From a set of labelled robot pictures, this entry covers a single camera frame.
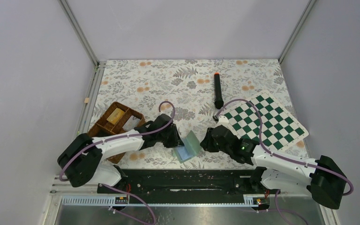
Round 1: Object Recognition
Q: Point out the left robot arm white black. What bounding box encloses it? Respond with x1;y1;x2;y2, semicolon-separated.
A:
57;114;184;193

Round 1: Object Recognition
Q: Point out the aluminium cable duct rail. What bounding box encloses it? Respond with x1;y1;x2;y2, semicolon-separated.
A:
61;195;262;208

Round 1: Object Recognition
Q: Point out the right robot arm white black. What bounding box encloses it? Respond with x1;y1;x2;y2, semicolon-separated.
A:
200;125;346;210

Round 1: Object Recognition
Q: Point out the floral patterned table mat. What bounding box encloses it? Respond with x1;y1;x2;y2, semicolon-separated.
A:
80;59;312;171

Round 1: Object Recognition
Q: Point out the green white chessboard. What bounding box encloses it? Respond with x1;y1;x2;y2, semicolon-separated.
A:
220;90;309;151

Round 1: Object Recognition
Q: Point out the yellow block in basket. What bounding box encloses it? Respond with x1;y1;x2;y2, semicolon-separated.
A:
106;108;125;125

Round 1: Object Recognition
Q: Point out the brown wicker basket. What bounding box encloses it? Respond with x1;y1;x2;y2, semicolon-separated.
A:
87;101;146;165

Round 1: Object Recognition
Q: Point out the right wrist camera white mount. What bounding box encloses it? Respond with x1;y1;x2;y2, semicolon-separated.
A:
215;115;230;127

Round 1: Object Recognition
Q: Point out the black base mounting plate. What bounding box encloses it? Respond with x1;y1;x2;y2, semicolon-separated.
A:
97;167;275;197

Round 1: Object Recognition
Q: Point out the white card in basket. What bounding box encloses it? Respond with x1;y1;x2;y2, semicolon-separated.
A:
122;115;140;131

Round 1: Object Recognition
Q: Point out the black microphone orange tip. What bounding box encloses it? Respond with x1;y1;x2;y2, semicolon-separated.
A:
214;73;224;109

